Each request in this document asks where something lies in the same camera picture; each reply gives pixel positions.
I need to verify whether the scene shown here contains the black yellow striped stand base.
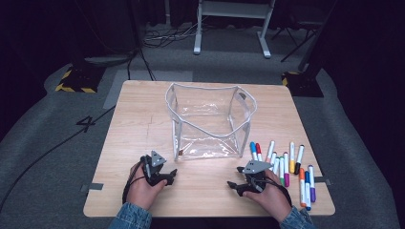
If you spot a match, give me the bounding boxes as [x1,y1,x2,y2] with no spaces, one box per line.
[54,63,106,94]
[281,70,325,98]

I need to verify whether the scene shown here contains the dark blue cap marker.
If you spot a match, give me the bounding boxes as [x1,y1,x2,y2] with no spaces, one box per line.
[304,170,312,212]

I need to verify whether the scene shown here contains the sky blue cap marker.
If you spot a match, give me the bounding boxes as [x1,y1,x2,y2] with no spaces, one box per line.
[248,141,259,161]

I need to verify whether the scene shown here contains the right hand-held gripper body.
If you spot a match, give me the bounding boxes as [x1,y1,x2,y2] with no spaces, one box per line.
[240,160,275,195]

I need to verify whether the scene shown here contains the purple cap marker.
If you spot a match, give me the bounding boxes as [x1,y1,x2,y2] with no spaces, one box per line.
[308,164,317,203]

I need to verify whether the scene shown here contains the clear plastic bag white trim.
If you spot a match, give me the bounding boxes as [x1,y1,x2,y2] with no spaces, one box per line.
[164,81,258,161]

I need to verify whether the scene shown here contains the tangle of floor cables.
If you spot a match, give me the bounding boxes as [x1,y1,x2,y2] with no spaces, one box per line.
[142,17,200,49]

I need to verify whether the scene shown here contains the black upright floor cable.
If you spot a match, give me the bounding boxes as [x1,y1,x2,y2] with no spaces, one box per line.
[126,47,157,81]

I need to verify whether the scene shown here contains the white metal desk frame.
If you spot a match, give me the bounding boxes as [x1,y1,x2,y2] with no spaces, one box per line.
[193,0,276,59]

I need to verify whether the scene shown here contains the magenta cap marker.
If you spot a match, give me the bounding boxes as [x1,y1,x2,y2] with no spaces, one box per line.
[283,152,290,188]

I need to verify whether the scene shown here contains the person's right hand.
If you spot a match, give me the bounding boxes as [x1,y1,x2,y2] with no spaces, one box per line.
[243,170,292,223]

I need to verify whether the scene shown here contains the orange cap marker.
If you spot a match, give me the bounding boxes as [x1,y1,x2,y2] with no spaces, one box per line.
[298,167,308,208]

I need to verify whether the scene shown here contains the black folding stand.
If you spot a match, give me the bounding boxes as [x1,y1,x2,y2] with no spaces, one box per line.
[271,20,321,63]

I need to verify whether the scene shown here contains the black cap marker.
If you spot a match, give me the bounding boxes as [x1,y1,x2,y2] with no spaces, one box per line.
[293,144,306,176]

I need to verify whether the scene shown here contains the person's left hand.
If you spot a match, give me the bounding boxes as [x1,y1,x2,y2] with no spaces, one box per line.
[126,161,168,211]

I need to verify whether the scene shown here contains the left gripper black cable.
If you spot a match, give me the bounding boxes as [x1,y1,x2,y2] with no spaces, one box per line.
[121,160,146,205]

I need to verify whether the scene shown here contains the yellow cap marker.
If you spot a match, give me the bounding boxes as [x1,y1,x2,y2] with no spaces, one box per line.
[288,141,296,175]

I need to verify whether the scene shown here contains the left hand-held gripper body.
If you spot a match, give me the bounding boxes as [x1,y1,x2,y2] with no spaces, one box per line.
[140,150,167,187]

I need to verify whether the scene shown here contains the long black floor cable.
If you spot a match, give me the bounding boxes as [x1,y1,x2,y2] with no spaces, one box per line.
[0,105,117,212]

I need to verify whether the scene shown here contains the bright green cap marker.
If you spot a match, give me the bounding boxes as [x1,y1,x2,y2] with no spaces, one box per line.
[278,156,286,187]

